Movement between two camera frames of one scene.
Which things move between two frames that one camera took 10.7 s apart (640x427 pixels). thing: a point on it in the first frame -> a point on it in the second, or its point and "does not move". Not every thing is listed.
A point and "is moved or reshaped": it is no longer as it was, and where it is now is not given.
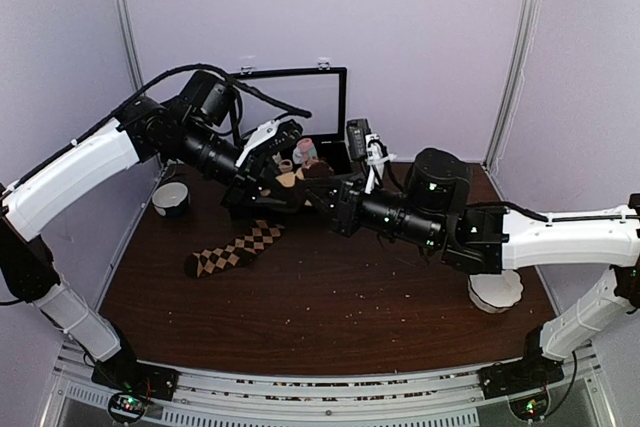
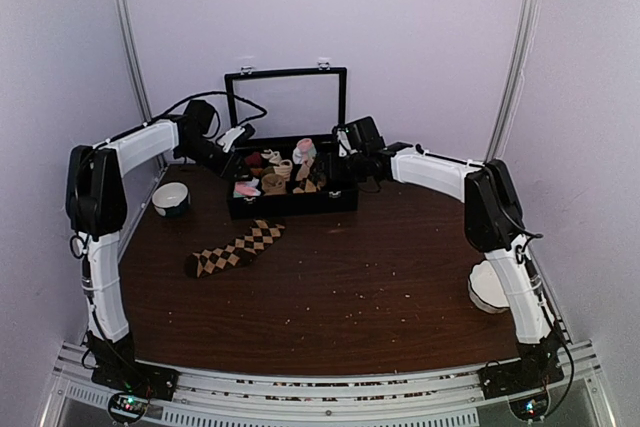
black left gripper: [249, 183] -> [229, 166]
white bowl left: [171, 199] does not move
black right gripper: [343, 210] -> [359, 178]
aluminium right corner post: [515, 81] does not move
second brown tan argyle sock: [214, 259] does not move
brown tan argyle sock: [310, 170] is moved or reshaped
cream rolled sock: [285, 166] does not move
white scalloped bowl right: [495, 293] does not move
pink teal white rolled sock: [305, 150] does not move
